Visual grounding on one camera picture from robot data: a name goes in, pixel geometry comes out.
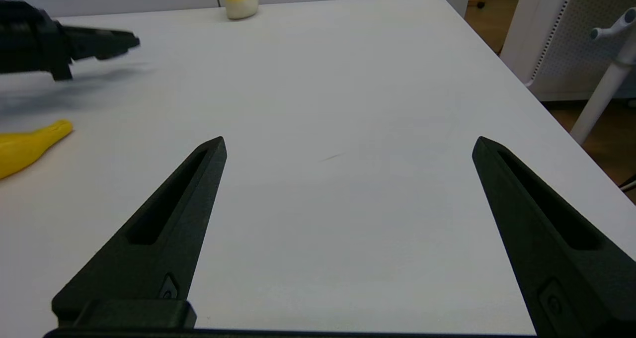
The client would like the white crank handle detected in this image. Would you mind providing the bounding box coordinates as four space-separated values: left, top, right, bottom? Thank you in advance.
590 7 636 41

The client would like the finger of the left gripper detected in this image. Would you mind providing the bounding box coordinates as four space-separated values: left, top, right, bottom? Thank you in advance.
72 45 133 62
62 26 141 49

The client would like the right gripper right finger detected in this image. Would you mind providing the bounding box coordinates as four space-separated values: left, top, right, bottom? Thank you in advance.
472 136 636 337

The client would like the white orange toy ball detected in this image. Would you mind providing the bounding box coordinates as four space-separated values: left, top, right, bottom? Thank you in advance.
223 0 259 20

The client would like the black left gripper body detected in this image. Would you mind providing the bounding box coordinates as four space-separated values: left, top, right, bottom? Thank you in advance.
0 0 74 82

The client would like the yellow banana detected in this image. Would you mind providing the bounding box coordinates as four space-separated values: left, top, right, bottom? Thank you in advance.
0 119 74 179

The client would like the white side table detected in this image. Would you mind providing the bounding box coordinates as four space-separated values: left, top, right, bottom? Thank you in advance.
570 35 636 145

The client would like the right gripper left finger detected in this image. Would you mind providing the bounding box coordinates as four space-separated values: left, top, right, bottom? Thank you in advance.
52 136 228 330

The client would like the white perforated panel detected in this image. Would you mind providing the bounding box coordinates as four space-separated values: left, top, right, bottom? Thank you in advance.
499 0 636 101

